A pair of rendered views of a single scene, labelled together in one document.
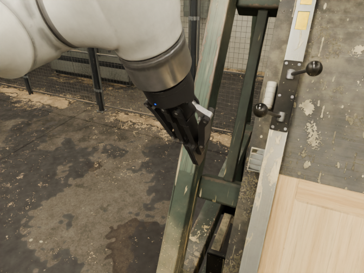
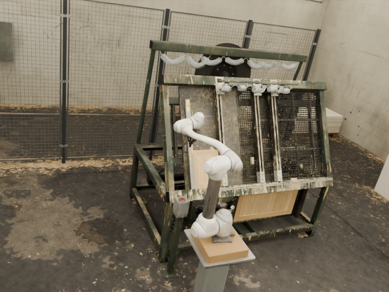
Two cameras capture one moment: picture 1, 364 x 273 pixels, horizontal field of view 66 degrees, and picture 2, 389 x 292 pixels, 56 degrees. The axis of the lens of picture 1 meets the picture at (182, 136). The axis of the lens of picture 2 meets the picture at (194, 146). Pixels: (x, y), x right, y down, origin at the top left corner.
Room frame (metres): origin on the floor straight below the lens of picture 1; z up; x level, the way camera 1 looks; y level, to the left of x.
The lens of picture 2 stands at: (-1.65, 2.43, 2.85)
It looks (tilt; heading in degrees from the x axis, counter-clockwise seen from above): 24 degrees down; 310
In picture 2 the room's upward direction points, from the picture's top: 10 degrees clockwise
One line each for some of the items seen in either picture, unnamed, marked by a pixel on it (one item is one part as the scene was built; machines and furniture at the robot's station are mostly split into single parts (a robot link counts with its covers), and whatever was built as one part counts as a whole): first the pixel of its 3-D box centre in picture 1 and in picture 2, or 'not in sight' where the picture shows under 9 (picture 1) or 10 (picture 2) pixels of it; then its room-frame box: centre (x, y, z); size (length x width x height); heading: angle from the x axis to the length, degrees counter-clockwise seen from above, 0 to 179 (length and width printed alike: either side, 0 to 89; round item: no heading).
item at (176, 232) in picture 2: not in sight; (174, 244); (0.33, 0.11, 0.38); 0.06 x 0.06 x 0.75; 67
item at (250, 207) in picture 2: not in sight; (267, 199); (0.16, -1.32, 0.53); 0.90 x 0.02 x 0.55; 67
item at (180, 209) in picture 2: not in sight; (180, 207); (0.33, 0.11, 0.84); 0.12 x 0.12 x 0.18; 67
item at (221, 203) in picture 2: not in sight; (215, 211); (0.23, -0.32, 0.69); 0.50 x 0.14 x 0.24; 67
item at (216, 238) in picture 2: not in sight; (223, 233); (-0.20, 0.10, 0.86); 0.22 x 0.18 x 0.06; 55
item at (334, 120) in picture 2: not in sight; (285, 119); (2.13, -5.20, 0.28); 2.45 x 1.03 x 0.56; 66
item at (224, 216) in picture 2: not in sight; (222, 221); (-0.19, 0.13, 1.00); 0.18 x 0.16 x 0.22; 78
